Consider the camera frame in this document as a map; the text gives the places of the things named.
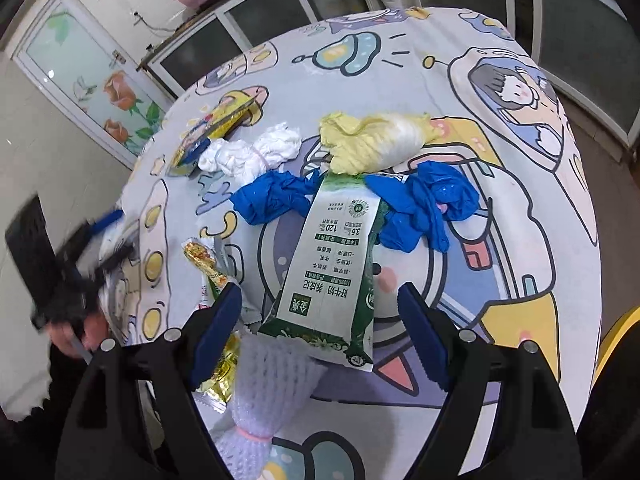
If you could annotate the yellow-rimmed black trash bin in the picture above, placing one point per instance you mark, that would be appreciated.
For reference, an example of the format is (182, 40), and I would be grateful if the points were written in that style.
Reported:
(620, 330)

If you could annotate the yellow plastic bag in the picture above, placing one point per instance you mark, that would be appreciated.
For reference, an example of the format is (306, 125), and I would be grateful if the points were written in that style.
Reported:
(370, 140)

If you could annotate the person's left forearm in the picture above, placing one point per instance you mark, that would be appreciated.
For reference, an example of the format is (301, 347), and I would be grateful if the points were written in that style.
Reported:
(65, 377)

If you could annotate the white foam fruit net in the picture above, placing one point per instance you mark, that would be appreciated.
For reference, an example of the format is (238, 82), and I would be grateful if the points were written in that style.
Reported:
(270, 385)

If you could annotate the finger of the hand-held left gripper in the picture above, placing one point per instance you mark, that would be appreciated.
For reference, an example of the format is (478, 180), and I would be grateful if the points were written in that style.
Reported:
(117, 256)
(102, 223)

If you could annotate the green and white milk pack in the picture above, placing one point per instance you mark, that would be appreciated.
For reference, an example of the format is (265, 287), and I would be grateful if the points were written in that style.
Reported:
(325, 270)

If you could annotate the yellow red-print snack wrapper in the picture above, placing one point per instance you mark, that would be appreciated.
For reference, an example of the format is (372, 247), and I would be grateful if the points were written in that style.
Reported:
(202, 260)

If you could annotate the flower decal glass door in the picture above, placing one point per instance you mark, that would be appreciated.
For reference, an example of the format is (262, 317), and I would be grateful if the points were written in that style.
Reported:
(65, 60)

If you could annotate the frosted glass kitchen cabinet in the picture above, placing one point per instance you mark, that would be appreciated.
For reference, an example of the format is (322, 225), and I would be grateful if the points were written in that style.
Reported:
(200, 55)

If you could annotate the yellow and blue snack packet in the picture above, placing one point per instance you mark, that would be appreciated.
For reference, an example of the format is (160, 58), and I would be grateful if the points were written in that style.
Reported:
(210, 132)

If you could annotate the cartoon printed tablecloth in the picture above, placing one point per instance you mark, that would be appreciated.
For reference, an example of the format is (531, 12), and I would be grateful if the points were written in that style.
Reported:
(500, 240)

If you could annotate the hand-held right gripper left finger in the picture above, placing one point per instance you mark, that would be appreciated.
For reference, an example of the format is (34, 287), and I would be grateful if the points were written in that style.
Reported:
(216, 332)

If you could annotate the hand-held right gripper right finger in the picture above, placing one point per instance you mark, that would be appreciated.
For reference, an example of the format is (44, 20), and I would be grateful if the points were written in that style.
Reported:
(425, 340)

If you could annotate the white tissue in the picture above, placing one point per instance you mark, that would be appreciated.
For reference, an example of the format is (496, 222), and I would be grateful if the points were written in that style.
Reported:
(250, 155)

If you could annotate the gold foil wrapper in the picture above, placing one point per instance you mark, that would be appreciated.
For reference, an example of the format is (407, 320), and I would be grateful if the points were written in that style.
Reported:
(222, 375)

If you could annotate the blue rubber glove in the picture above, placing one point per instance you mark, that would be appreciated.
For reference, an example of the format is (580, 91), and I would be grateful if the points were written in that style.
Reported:
(270, 196)
(425, 201)

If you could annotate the person's left hand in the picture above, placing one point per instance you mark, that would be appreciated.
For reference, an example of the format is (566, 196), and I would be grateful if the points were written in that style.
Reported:
(75, 332)

